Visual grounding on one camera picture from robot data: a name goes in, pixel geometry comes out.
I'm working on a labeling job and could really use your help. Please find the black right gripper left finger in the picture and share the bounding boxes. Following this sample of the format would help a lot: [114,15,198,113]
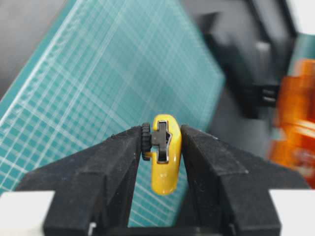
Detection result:
[16,126,141,236]

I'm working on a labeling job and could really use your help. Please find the yellow utility cutter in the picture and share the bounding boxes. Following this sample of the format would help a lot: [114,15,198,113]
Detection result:
[141,114,182,196]

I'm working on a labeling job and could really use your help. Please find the orange container rack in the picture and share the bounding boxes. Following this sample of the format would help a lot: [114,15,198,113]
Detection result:
[269,59,315,188]

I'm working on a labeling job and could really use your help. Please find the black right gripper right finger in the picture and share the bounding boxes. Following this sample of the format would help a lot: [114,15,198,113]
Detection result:
[181,125,309,236]

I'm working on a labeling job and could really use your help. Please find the green cutting mat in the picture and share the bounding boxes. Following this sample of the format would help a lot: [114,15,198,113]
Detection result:
[0,0,226,228]

